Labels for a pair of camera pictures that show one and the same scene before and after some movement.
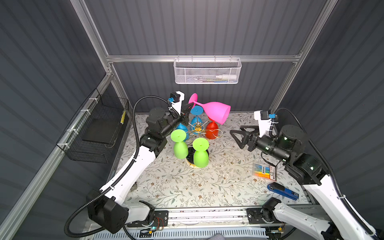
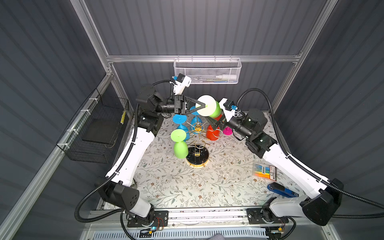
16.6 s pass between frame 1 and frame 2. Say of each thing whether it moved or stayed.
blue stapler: stayed
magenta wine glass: moved
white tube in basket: stayed
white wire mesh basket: stayed
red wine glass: stayed
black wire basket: stayed
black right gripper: moved
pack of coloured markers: stayed
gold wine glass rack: stayed
